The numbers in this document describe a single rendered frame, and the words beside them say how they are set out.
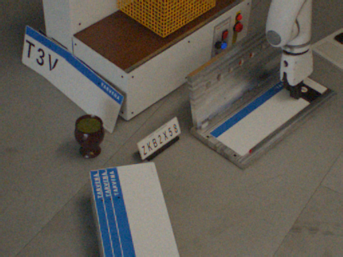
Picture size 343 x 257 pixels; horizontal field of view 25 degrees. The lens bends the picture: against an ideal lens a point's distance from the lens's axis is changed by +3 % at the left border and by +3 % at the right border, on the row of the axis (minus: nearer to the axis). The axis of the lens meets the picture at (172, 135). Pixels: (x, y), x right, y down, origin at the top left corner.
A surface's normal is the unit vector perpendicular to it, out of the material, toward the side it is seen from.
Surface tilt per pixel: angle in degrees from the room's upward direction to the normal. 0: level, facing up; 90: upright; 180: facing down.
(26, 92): 0
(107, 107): 69
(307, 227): 0
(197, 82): 77
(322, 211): 0
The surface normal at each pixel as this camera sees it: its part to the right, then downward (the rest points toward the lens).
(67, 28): -0.69, 0.49
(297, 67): 0.66, 0.37
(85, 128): 0.04, -0.71
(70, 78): -0.67, 0.17
